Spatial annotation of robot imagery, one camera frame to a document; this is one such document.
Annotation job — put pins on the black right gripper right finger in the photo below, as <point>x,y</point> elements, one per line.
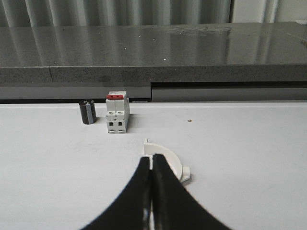
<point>173,206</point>

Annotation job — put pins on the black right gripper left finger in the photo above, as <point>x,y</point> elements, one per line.
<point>132,207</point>

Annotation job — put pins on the white half pipe clamp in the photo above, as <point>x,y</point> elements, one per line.
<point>182,172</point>

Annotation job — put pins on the white red circuit breaker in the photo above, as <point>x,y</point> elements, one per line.
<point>118,112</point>

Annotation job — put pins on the black cylindrical capacitor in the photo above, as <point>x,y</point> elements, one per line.
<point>88,113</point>

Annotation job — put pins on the grey stone counter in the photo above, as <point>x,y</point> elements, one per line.
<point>169,63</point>

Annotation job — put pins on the grey corrugated curtain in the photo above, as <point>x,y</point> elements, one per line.
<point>32,13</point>

